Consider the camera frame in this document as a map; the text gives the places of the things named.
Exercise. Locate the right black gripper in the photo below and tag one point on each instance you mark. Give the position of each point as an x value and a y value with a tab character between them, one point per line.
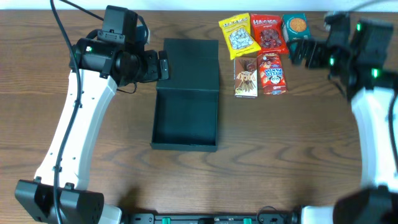
311	52

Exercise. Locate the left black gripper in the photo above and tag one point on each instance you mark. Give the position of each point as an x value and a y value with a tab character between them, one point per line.
154	66

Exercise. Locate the teal Chunkies cookie box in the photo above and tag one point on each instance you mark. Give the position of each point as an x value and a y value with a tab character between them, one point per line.
295	26

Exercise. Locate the red Hacks candy bag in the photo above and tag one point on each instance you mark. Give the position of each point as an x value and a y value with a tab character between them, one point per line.
268	33

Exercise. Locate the black gift box with lid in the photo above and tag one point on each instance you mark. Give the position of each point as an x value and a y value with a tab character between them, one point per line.
186	106

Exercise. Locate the yellow Hacks candy bag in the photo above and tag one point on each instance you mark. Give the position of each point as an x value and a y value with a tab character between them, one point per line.
237	34

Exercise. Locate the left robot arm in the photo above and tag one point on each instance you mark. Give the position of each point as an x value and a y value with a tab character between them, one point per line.
103	62

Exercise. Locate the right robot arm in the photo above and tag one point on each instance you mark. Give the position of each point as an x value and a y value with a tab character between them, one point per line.
356	59

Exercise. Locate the red Hello Panda box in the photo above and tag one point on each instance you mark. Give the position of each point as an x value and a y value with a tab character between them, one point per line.
269	66

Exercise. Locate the brown Pocky box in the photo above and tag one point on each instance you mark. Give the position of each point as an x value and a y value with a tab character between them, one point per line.
245	77

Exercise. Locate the black mounting rail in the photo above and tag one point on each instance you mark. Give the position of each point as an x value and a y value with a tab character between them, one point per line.
264	218

